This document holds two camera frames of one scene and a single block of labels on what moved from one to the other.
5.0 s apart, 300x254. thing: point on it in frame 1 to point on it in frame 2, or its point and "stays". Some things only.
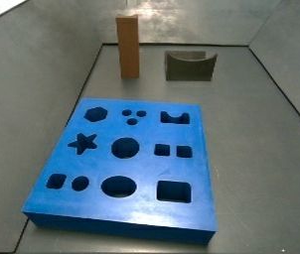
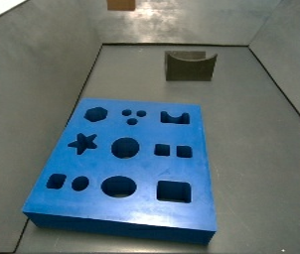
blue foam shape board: (131, 172) stays
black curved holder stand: (190, 65) stays
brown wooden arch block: (127, 31) to (120, 5)
